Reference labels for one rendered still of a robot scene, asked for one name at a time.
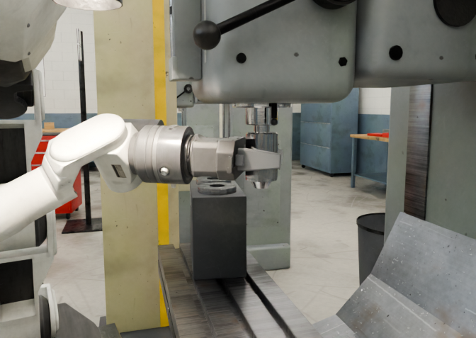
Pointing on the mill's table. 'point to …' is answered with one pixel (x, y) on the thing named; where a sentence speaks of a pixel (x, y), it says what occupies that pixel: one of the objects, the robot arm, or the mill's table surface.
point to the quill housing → (276, 47)
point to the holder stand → (217, 229)
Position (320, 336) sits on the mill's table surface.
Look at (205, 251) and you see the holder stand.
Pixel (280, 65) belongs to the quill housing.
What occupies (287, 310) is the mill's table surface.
